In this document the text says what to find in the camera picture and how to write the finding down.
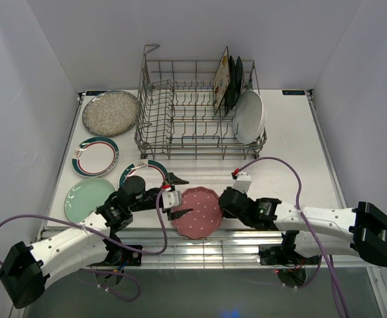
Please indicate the dark logo sticker left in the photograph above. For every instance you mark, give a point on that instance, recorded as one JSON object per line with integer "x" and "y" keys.
{"x": 94, "y": 93}

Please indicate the black floral square plate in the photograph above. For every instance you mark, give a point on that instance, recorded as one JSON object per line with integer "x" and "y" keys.
{"x": 231, "y": 89}

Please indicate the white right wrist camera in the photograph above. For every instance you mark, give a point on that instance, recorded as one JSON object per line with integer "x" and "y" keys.
{"x": 242, "y": 181}

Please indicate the dark logo sticker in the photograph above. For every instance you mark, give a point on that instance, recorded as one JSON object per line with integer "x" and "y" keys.
{"x": 293, "y": 92}
{"x": 94, "y": 93}

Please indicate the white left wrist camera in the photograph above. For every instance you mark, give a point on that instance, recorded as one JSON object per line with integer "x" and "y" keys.
{"x": 170, "y": 198}

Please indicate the cream floral square plate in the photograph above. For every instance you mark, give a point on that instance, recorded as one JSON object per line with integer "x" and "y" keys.
{"x": 221, "y": 80}

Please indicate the speckled brown round plate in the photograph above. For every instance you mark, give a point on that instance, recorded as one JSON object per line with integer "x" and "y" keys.
{"x": 111, "y": 113}

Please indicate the pink dotted scalloped plate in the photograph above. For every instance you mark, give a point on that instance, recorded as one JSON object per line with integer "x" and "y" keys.
{"x": 205, "y": 215}

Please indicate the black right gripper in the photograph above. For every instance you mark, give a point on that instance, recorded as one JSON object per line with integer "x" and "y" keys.
{"x": 227, "y": 214}

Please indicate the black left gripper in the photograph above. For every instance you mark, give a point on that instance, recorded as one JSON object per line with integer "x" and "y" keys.
{"x": 172, "y": 179}

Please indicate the dark logo sticker right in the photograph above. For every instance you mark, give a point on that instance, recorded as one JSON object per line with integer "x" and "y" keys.
{"x": 293, "y": 92}

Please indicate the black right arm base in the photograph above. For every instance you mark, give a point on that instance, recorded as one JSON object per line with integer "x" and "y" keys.
{"x": 285, "y": 253}

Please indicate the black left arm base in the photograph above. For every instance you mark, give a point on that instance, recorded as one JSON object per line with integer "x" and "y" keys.
{"x": 123, "y": 257}

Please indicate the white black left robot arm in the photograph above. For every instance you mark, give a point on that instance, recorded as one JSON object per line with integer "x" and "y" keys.
{"x": 28, "y": 270}

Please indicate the white plate green red rim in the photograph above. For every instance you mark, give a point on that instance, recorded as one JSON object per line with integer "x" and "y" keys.
{"x": 95, "y": 157}

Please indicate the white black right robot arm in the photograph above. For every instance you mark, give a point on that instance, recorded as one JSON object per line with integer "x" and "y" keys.
{"x": 359, "y": 231}

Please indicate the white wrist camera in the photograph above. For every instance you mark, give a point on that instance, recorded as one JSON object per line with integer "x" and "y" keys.
{"x": 242, "y": 181}
{"x": 170, "y": 198}

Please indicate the mint green flower plate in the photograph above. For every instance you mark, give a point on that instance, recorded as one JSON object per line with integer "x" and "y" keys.
{"x": 85, "y": 196}

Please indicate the white plate steam logo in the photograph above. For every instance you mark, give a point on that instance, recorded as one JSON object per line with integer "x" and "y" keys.
{"x": 143, "y": 165}

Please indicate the grey wire dish rack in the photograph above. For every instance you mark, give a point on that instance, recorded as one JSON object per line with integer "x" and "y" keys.
{"x": 177, "y": 115}

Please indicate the white oval plate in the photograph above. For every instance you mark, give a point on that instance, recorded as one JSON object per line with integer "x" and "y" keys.
{"x": 249, "y": 121}

